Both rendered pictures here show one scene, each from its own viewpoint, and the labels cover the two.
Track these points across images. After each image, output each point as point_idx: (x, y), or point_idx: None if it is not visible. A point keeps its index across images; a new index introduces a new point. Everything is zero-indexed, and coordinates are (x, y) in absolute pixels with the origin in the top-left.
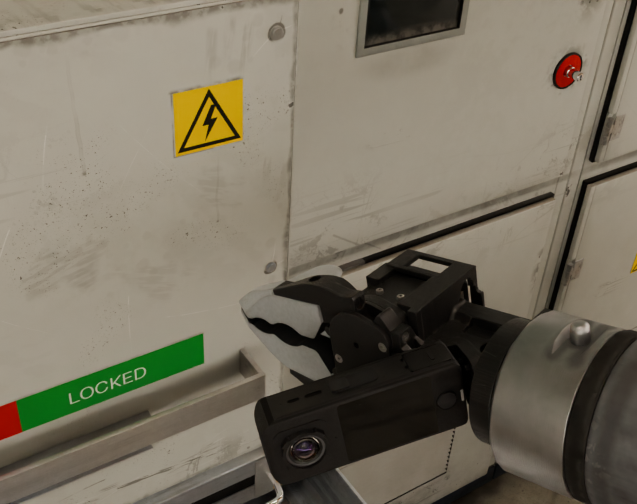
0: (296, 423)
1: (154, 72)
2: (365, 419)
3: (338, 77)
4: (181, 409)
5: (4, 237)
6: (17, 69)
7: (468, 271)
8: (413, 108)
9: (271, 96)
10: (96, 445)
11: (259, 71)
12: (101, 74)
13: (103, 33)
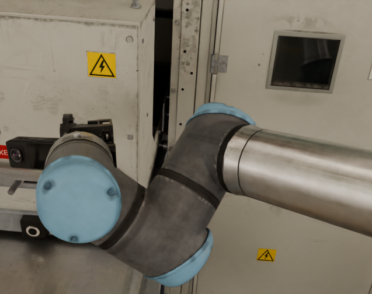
0: (14, 143)
1: (80, 41)
2: (34, 152)
3: (256, 95)
4: None
5: (26, 84)
6: (32, 27)
7: (107, 125)
8: (299, 122)
9: (128, 64)
10: None
11: (122, 53)
12: (61, 37)
13: (61, 23)
